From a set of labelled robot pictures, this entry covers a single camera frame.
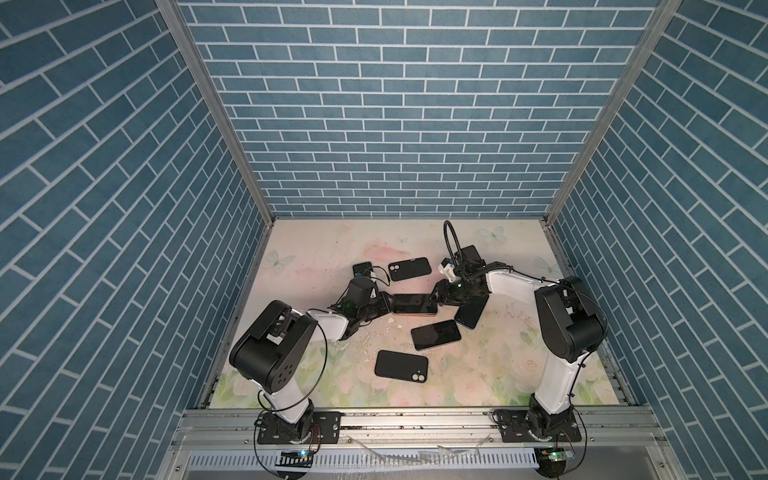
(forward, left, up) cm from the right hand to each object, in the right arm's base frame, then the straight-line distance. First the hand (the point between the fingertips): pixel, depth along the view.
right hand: (432, 297), depth 94 cm
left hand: (-3, +11, +1) cm, 12 cm away
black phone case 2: (-21, +8, -5) cm, 23 cm away
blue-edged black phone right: (-4, -12, -3) cm, 13 cm away
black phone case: (+13, +8, -4) cm, 16 cm away
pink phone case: (-5, +6, -3) cm, 8 cm away
